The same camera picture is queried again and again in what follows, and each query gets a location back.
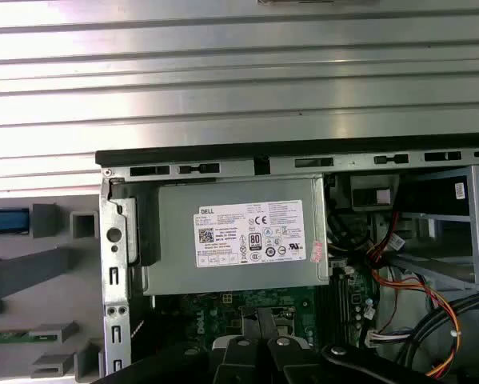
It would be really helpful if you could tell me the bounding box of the black cable bundle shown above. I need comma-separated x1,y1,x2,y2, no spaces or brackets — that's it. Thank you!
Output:
397,290,479,384

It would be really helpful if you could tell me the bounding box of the green RAM stick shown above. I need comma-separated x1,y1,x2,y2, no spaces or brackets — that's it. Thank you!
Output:
0,330,60,345

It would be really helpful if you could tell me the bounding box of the grey parts rack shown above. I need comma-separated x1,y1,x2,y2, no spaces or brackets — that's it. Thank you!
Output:
0,195,104,381

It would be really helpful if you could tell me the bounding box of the grey optical drive cage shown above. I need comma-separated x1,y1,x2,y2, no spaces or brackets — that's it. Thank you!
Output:
390,163,479,289

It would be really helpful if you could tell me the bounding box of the CPU socket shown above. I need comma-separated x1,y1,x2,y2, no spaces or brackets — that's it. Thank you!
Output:
238,306,302,341

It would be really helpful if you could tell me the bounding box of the orange yellow wire bundle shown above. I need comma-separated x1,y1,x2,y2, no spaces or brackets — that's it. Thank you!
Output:
365,230,462,379

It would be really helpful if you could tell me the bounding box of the black RAM slot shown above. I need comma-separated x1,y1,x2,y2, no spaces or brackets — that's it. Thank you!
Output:
334,275,351,345
319,276,337,346

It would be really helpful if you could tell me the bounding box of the hard disk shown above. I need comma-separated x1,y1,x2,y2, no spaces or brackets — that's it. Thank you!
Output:
0,210,31,236

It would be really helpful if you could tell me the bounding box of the green motherboard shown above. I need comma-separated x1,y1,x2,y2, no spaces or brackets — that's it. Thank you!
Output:
150,271,380,361

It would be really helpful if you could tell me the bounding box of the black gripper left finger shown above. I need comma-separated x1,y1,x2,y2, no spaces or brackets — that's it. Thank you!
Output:
98,306,273,384

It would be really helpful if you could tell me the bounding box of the black open PC case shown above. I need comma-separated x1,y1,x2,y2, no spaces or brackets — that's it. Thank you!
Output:
94,138,479,384

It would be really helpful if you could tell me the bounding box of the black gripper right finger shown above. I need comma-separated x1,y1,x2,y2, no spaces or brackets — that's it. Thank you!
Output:
261,306,438,384

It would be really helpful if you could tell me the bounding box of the grey power supply unit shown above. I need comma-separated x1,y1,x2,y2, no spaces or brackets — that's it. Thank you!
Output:
142,175,330,297

